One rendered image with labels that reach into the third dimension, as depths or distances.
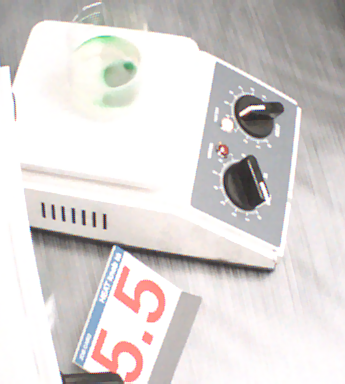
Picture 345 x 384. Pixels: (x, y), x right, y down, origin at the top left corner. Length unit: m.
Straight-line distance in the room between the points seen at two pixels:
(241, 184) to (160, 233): 0.06
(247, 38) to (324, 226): 0.17
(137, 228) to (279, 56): 0.21
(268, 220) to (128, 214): 0.09
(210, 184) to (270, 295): 0.09
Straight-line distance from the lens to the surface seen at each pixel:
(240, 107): 0.83
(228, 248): 0.81
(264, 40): 0.94
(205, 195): 0.79
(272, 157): 0.84
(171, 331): 0.81
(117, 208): 0.79
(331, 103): 0.92
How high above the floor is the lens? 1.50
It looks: 60 degrees down
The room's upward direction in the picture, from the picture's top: 5 degrees clockwise
